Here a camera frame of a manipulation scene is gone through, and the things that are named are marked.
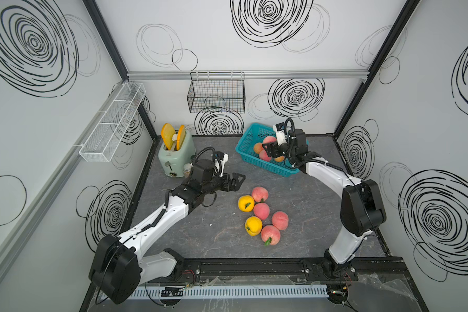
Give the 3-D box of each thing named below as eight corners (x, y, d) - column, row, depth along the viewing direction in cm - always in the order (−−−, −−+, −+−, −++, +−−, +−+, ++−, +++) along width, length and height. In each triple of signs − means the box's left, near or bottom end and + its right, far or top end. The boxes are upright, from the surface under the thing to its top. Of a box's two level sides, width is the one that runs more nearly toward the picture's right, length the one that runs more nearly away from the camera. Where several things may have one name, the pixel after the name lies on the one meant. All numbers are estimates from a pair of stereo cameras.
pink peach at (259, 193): (252, 204, 93) (253, 198, 89) (251, 192, 97) (252, 186, 93) (267, 204, 93) (268, 198, 89) (265, 192, 97) (267, 186, 93)
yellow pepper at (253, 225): (245, 236, 83) (246, 232, 79) (245, 220, 88) (245, 216, 84) (261, 236, 83) (263, 232, 79) (260, 220, 88) (261, 216, 84)
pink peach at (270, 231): (261, 245, 81) (263, 241, 76) (260, 229, 85) (262, 224, 81) (279, 245, 81) (281, 241, 76) (277, 229, 85) (279, 224, 81)
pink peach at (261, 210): (254, 220, 86) (254, 217, 84) (253, 206, 90) (254, 203, 88) (269, 220, 86) (270, 217, 84) (267, 206, 90) (268, 203, 88)
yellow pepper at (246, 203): (238, 213, 90) (238, 208, 86) (238, 201, 94) (238, 195, 90) (254, 213, 90) (254, 208, 86) (253, 201, 94) (254, 195, 90)
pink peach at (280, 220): (272, 232, 86) (274, 227, 81) (270, 216, 90) (272, 210, 85) (287, 232, 86) (290, 227, 81) (284, 216, 90) (287, 210, 85)
